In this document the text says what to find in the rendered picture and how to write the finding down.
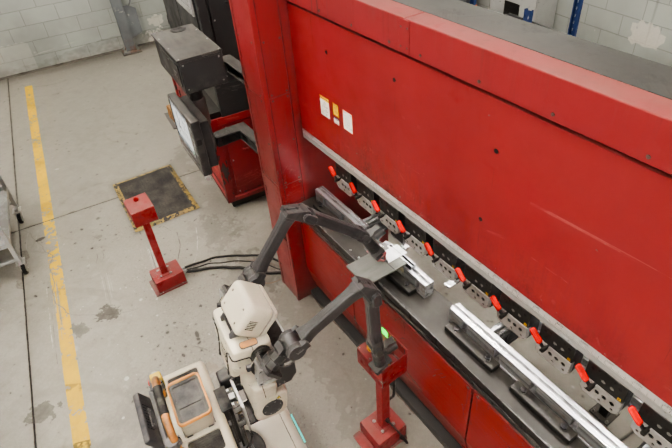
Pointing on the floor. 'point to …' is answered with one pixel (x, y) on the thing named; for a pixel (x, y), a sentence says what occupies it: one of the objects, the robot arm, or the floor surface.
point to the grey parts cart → (9, 226)
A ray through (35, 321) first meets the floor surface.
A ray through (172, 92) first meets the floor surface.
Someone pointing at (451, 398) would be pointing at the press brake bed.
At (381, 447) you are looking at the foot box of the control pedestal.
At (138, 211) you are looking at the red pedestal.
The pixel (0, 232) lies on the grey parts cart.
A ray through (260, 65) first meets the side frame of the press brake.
